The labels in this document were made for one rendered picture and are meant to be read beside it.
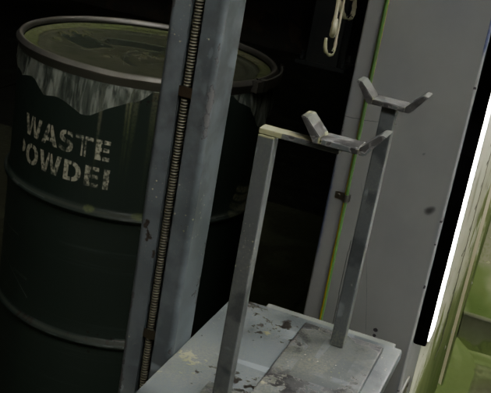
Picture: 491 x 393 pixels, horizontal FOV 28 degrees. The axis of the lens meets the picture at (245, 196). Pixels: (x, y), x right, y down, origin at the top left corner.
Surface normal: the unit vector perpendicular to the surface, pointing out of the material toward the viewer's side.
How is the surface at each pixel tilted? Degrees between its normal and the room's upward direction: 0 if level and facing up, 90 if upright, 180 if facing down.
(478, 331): 91
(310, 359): 0
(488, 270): 57
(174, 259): 90
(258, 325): 0
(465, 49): 90
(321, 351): 0
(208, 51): 90
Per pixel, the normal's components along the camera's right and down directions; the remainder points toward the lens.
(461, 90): -0.35, 0.26
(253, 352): 0.16, -0.93
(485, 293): -0.21, -0.29
